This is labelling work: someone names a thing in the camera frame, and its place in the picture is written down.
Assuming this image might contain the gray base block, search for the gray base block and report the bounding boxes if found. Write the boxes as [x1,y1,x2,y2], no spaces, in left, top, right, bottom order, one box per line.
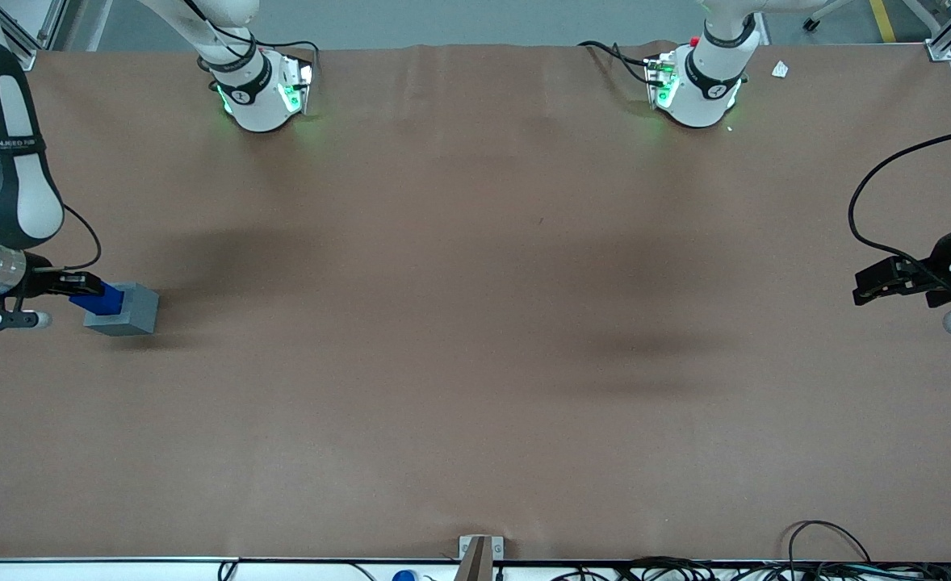
[82,282,160,336]

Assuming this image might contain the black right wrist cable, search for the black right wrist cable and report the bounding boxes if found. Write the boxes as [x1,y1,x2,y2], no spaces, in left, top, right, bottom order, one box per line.
[60,204,103,272]

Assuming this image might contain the black right arm base cable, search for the black right arm base cable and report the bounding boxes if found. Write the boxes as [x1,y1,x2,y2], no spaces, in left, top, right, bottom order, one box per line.
[183,0,320,75]

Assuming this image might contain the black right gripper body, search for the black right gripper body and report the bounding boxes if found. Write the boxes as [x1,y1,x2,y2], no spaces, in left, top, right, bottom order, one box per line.
[23,255,64,301]

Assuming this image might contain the thin black looped cable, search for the thin black looped cable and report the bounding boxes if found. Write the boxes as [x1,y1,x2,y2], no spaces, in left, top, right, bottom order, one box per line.
[786,520,873,566]

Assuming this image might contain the grey metal bracket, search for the grey metal bracket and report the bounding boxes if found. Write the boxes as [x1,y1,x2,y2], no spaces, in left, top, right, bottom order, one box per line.
[458,534,505,562]

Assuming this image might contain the black arm base cable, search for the black arm base cable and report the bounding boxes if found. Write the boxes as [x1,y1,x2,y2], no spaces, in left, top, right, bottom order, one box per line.
[577,40,654,86]
[183,0,320,75]

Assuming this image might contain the brown paper table cover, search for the brown paper table cover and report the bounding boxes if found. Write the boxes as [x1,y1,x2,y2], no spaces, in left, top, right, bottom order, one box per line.
[0,40,951,562]

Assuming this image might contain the long black left wrist cable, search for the long black left wrist cable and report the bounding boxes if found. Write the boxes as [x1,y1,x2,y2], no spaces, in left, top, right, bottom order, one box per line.
[848,127,951,293]

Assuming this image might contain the white wheeled stand leg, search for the white wheeled stand leg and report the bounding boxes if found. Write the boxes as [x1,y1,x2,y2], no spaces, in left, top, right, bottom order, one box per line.
[758,0,857,32]

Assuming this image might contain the black cable bundle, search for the black cable bundle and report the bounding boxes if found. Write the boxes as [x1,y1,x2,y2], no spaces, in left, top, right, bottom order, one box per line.
[552,555,951,581]

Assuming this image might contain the black left arm base cable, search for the black left arm base cable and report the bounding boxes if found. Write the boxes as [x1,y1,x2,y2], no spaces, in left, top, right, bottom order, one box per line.
[577,40,654,86]

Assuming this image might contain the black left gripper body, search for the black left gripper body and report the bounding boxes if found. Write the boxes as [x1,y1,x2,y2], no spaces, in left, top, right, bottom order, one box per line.
[902,258,951,309]

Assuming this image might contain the blue block part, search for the blue block part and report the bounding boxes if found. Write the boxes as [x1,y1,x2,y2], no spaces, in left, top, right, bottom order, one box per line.
[69,282,126,316]

